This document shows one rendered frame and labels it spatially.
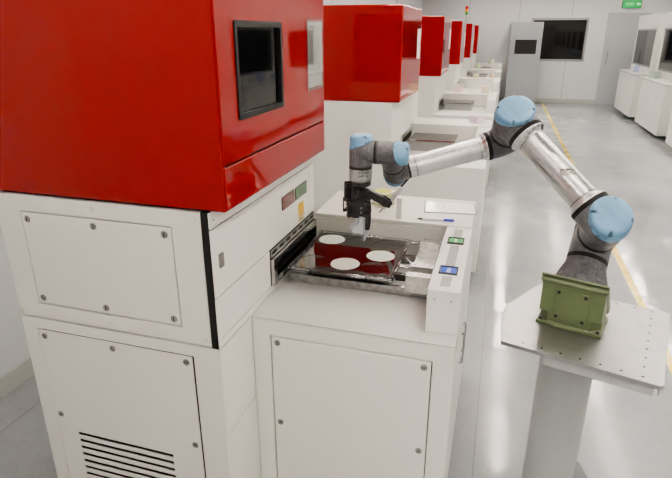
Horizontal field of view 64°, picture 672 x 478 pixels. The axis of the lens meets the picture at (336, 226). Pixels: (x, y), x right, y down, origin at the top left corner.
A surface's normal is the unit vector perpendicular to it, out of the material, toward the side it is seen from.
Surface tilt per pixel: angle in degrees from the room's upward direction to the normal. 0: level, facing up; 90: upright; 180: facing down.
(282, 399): 90
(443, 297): 90
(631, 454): 0
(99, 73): 90
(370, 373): 90
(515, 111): 43
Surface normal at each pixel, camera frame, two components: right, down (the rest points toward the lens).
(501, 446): 0.00, -0.94
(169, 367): -0.29, 0.33
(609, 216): -0.10, -0.26
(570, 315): -0.56, 0.28
